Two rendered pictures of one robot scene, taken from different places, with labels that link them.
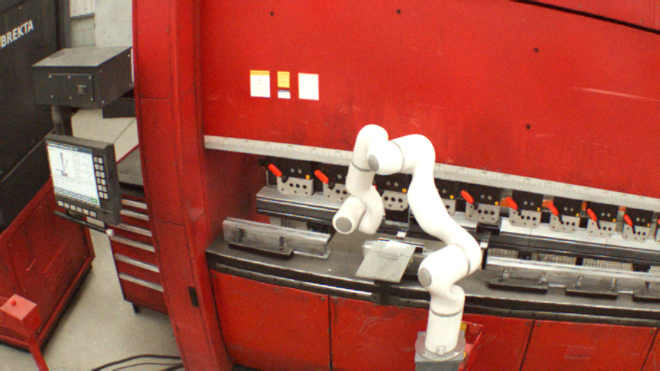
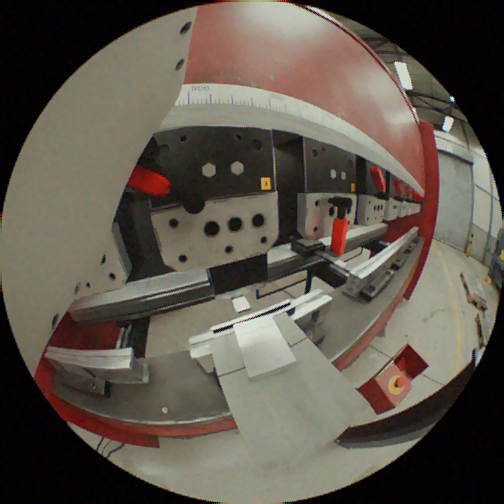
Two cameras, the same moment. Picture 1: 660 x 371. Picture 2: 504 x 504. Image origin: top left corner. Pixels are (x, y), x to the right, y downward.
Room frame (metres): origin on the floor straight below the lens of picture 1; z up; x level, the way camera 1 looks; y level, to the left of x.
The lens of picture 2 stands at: (2.41, -0.15, 1.26)
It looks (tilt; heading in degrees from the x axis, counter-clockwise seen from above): 24 degrees down; 319
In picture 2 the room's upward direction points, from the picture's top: 5 degrees counter-clockwise
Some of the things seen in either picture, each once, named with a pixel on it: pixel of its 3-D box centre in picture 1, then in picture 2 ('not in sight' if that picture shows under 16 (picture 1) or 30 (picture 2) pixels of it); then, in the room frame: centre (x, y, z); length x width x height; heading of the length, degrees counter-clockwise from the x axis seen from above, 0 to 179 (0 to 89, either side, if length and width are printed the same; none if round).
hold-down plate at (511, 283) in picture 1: (519, 285); (379, 282); (2.32, -0.82, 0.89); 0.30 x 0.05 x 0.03; 70
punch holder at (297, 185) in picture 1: (297, 173); not in sight; (2.73, 0.13, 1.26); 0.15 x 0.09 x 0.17; 70
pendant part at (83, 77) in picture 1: (85, 143); not in sight; (2.55, 1.08, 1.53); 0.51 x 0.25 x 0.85; 66
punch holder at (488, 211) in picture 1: (484, 199); (364, 192); (2.45, -0.62, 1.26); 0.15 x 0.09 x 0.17; 70
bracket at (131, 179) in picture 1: (113, 191); not in sight; (2.77, 1.05, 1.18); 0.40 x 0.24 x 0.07; 70
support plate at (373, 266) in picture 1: (386, 260); (280, 382); (2.44, -0.22, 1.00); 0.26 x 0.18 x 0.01; 160
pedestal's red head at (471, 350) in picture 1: (453, 347); (397, 378); (2.11, -0.49, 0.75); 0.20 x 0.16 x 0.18; 61
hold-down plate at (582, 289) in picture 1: (592, 291); (401, 259); (2.19, -1.19, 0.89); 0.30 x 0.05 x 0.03; 70
